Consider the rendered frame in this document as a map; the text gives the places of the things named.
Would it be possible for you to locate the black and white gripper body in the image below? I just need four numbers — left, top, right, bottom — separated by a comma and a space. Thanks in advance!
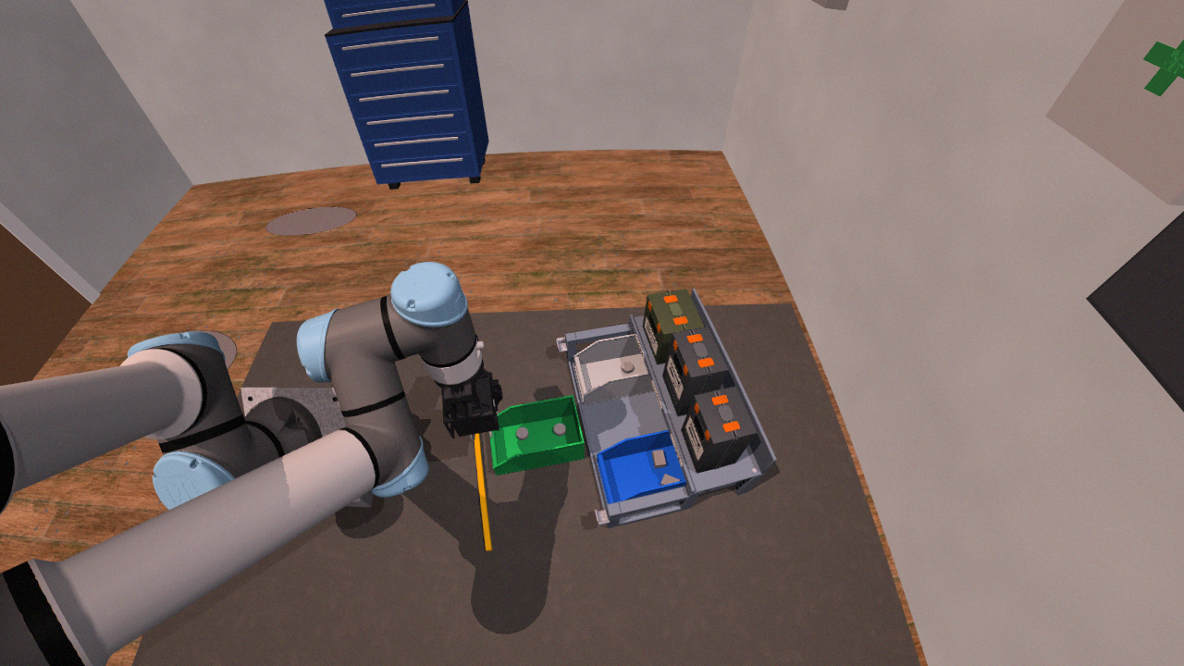
435, 359, 500, 438

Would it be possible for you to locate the yellow bar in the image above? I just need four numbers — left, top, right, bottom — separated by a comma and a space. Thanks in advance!
475, 434, 493, 551

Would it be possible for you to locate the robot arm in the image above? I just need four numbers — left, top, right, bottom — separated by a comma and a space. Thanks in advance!
0, 262, 484, 666

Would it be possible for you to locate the grey metal shelf rack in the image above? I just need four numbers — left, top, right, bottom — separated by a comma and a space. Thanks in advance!
556, 289, 777, 529

